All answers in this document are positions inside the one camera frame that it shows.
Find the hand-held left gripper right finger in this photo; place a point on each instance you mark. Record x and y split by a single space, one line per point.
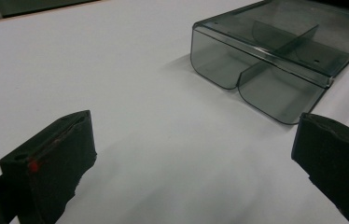
337 158

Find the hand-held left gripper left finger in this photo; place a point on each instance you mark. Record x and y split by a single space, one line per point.
51 161

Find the smoky transparent plastic organizer box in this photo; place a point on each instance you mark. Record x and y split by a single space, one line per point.
275 56

